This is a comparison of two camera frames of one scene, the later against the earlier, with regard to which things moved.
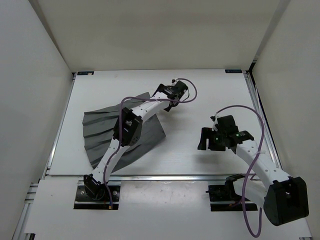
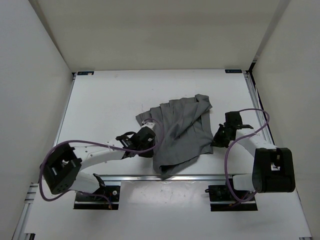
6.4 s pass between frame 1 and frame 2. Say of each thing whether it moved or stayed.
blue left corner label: stayed
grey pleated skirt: moved
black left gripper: moved
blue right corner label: stayed
